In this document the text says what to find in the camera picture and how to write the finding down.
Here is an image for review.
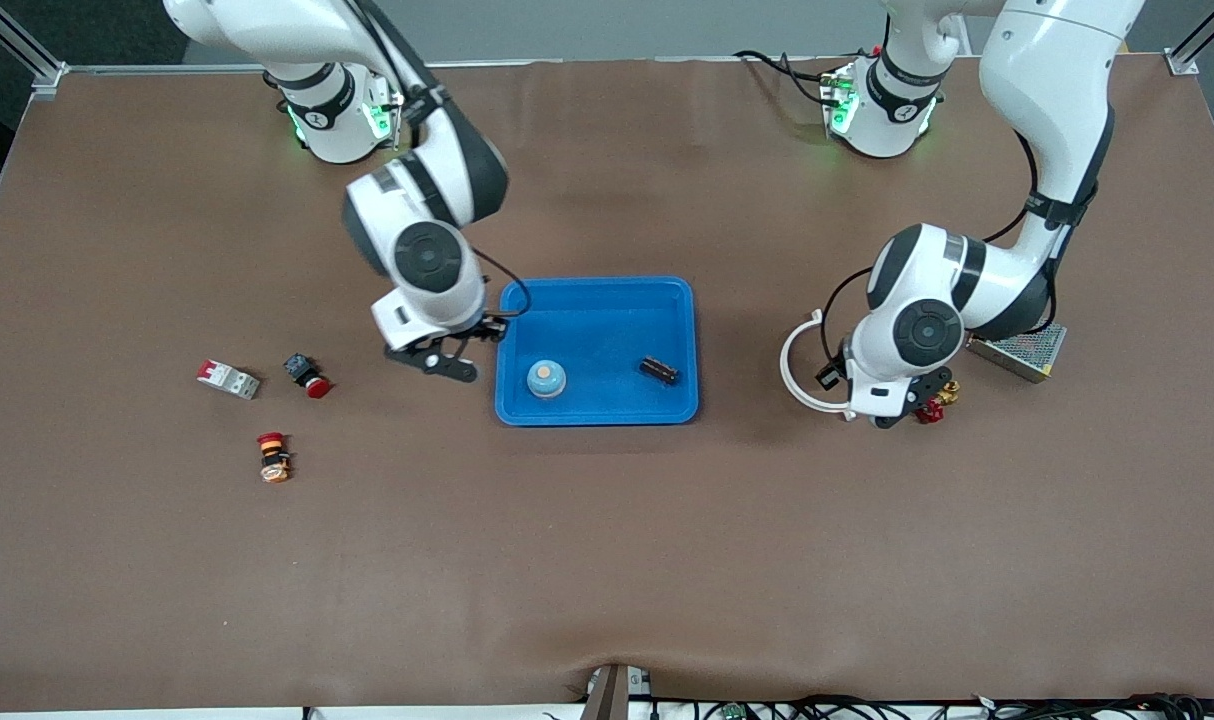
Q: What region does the blue desk bell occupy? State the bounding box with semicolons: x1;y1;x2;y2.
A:
526;359;568;401

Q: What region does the brass valve red handwheel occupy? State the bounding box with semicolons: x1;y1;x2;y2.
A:
917;380;962;426

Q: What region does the blue plastic tray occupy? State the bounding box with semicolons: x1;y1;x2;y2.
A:
494;276;701;428

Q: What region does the metal mesh power supply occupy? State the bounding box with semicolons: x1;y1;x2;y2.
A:
967;322;1069;384

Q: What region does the white red circuit breaker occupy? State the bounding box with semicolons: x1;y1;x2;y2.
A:
196;359;262;401

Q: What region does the red orange emergency stop button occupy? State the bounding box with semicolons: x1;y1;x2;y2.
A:
257;431;294;485

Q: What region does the brown table mat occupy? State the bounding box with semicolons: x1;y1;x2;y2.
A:
0;55;1214;713

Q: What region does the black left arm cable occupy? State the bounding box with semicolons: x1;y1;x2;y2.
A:
819;125;1073;363

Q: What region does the white curved plastic bracket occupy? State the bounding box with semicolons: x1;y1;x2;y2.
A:
779;309;854;415

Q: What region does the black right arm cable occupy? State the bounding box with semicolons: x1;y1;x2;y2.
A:
352;0;533;321

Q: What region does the red push button switch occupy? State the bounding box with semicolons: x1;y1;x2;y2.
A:
283;352;333;400

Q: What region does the black arm base cable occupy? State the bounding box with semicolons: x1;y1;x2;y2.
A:
733;48;840;107

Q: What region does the metal post at table edge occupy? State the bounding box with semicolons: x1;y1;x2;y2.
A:
580;663;654;720

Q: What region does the aluminium frame profile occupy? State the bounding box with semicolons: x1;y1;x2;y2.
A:
0;0;70;101
1165;0;1214;77

